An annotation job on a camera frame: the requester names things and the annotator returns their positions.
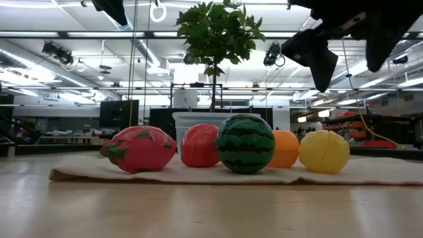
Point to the pink dragon fruit toy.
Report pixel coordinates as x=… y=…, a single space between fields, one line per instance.
x=138 y=152

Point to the metal shelf with red bins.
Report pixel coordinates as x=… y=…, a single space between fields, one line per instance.
x=360 y=127

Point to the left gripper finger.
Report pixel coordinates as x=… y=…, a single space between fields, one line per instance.
x=112 y=10

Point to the orange fruit toy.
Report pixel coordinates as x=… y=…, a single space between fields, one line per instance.
x=286 y=148

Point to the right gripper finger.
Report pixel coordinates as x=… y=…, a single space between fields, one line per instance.
x=380 y=49
x=317 y=56

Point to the clear plastic tupperware container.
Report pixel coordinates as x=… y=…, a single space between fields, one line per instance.
x=191 y=120

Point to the green striped watermelon toy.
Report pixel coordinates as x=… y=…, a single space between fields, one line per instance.
x=244 y=145

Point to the green leafy potted plant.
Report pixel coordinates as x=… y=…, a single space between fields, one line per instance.
x=218 y=29

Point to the black monitor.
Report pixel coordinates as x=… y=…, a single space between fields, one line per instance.
x=119 y=114

